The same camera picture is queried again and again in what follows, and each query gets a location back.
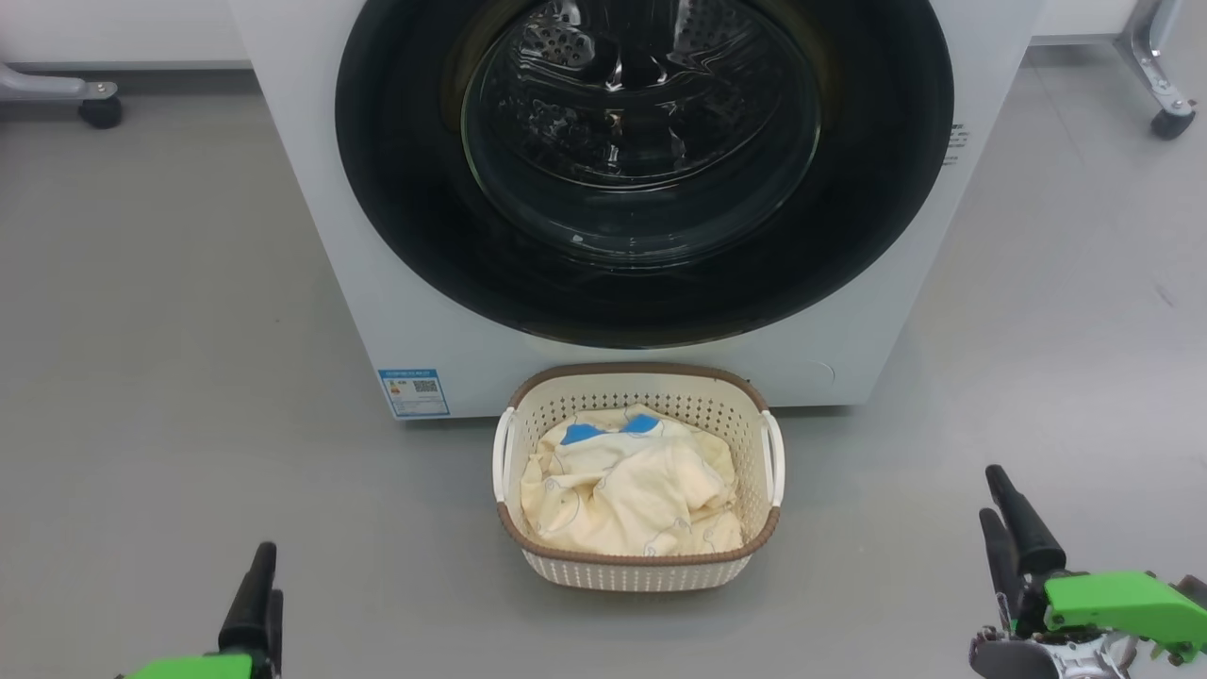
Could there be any cream perforated basket brown rim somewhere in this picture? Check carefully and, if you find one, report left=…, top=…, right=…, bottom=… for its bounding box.
left=491, top=362, right=785, bottom=593

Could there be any white front-load washing machine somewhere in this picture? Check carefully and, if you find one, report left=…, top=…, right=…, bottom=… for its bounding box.
left=226, top=0, right=1046, bottom=421

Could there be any blue energy label sticker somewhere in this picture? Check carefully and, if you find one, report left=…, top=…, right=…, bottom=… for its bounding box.
left=378, top=368, right=451, bottom=419

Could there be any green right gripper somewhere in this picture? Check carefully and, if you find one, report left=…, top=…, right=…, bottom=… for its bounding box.
left=969, top=465, right=1207, bottom=679

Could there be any black round glass washer door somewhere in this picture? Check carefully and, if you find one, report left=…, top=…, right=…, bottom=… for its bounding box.
left=335, top=0, right=955, bottom=350

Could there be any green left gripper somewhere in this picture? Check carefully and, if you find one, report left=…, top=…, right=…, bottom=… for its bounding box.
left=121, top=542, right=284, bottom=679

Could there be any grey metal leg with caster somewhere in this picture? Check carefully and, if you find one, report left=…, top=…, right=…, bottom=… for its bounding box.
left=0, top=62, right=124, bottom=130
left=1113, top=0, right=1197, bottom=141

